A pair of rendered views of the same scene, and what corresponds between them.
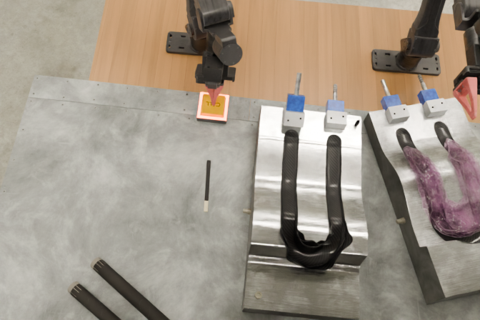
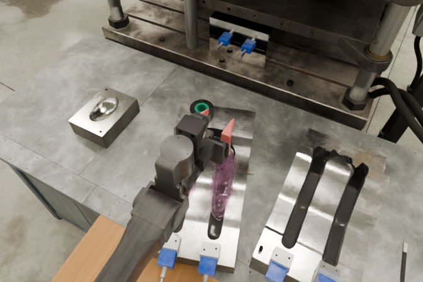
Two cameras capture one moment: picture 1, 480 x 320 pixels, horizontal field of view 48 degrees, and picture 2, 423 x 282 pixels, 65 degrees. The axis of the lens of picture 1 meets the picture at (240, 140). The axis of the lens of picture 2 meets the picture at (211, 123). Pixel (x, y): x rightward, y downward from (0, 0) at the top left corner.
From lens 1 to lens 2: 1.06 m
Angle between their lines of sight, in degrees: 63
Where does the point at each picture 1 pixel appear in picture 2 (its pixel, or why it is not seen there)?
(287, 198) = (347, 206)
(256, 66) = not seen: outside the picture
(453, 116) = not seen: hidden behind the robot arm
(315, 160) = (311, 231)
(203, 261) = (407, 206)
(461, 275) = (238, 118)
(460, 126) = not seen: hidden behind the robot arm
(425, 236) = (243, 151)
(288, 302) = (354, 150)
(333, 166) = (295, 221)
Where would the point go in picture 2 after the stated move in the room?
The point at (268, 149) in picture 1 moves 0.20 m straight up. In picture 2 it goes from (355, 257) to (387, 226)
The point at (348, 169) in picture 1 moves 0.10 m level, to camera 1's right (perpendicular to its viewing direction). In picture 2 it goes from (283, 213) to (250, 196)
